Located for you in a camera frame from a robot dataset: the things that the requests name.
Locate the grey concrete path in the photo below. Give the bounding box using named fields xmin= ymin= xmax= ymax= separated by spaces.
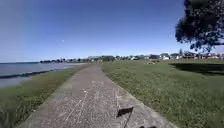
xmin=16 ymin=63 xmax=179 ymax=128

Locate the row of distant buildings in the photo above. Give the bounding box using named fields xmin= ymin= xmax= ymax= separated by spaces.
xmin=65 ymin=48 xmax=224 ymax=64

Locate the distant row of trees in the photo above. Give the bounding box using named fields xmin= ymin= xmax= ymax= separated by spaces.
xmin=39 ymin=58 xmax=67 ymax=64

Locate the wide grass field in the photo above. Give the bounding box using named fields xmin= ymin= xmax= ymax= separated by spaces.
xmin=100 ymin=58 xmax=224 ymax=128

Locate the grass strip by water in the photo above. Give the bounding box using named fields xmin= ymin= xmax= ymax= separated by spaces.
xmin=0 ymin=63 xmax=93 ymax=128

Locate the blue-grey water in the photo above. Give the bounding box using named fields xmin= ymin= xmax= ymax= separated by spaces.
xmin=0 ymin=61 xmax=86 ymax=88

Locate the large dark tree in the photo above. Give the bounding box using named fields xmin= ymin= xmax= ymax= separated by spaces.
xmin=174 ymin=0 xmax=224 ymax=54

